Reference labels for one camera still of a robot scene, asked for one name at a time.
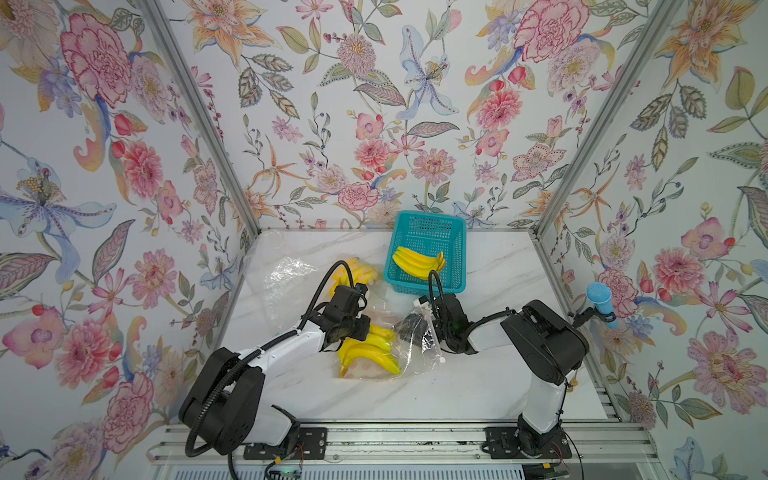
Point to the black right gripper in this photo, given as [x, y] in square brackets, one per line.
[407, 334]

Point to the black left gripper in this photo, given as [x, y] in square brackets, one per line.
[364, 319]

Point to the pink dotted zip bag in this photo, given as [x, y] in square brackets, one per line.
[412, 360]

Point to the yellow banana bunch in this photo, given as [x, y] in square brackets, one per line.
[417, 265]
[362, 273]

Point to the clear zip-top bag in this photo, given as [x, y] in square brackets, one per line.
[283, 272]

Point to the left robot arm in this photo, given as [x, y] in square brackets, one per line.
[222, 409]

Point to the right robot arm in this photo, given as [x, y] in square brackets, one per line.
[551, 349]

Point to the teal plastic basket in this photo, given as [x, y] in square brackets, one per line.
[428, 235]

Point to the blue microphone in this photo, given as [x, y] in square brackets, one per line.
[600, 295]

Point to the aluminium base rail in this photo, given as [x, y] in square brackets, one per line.
[423, 450]

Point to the aluminium corner post left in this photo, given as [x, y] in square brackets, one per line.
[159, 25]

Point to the aluminium corner post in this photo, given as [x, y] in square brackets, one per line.
[641, 53]
[159, 25]

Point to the aluminium corner post right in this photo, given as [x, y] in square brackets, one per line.
[641, 53]

